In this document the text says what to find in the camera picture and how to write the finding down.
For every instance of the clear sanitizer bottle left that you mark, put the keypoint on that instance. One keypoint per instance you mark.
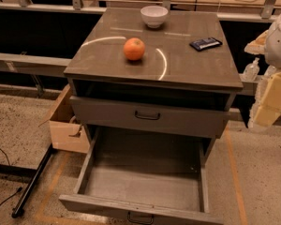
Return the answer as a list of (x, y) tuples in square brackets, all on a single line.
[(251, 71)]

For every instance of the cardboard box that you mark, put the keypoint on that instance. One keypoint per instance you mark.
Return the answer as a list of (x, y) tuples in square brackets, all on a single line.
[(66, 131)]

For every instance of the white ceramic bowl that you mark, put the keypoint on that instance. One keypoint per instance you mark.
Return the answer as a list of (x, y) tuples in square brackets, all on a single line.
[(154, 16)]

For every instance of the clear sanitizer bottle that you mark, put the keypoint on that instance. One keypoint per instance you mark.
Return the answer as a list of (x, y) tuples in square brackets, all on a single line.
[(251, 71), (270, 71)]

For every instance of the open bottom drawer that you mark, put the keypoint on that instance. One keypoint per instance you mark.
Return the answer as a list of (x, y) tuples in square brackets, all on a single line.
[(145, 178)]

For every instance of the closed middle drawer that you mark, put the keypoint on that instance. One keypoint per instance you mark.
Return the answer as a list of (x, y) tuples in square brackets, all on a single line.
[(149, 117)]

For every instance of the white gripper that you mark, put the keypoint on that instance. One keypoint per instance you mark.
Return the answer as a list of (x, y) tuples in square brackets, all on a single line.
[(279, 46)]

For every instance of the black metal floor stand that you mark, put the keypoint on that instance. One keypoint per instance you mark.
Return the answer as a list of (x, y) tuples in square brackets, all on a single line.
[(28, 177)]

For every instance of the grey wooden drawer cabinet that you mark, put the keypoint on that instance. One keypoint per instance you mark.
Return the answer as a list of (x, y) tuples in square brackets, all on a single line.
[(170, 73)]

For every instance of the clear sanitizer bottle right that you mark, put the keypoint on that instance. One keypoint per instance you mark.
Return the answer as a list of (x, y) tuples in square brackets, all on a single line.
[(270, 71)]

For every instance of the orange fruit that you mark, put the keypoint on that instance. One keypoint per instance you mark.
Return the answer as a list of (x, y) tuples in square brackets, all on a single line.
[(134, 49)]

